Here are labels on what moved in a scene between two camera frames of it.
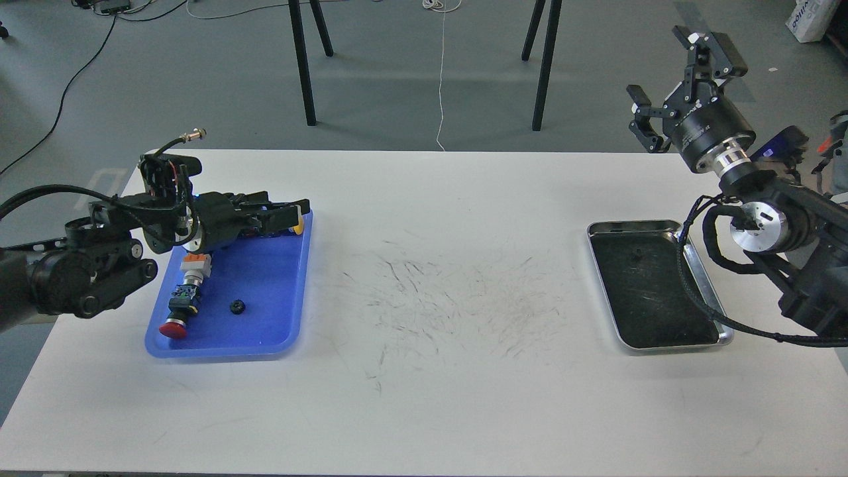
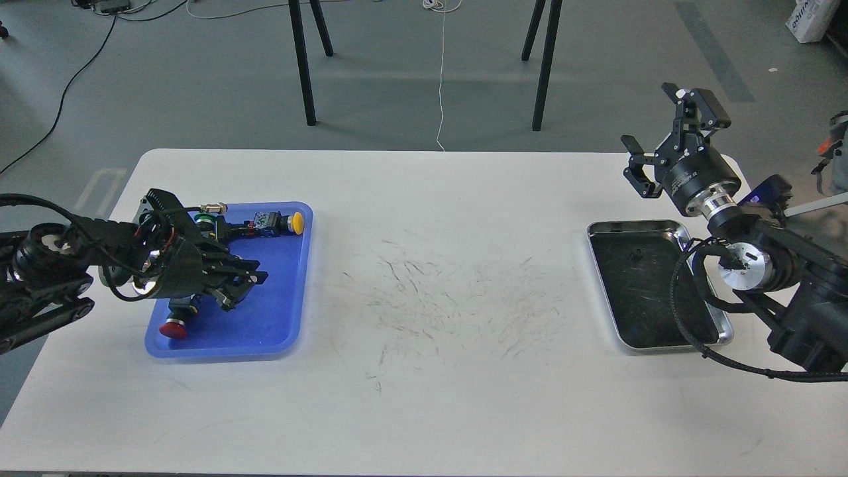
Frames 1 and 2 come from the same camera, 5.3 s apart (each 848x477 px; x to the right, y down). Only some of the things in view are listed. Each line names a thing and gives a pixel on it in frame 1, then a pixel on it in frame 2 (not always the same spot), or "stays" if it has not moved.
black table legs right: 553,21 stays
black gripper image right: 695,114 to 686,165
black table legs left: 297,22 stays
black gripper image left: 222,217 to 187,267
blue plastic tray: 253,303 stays
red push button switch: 183,303 stays
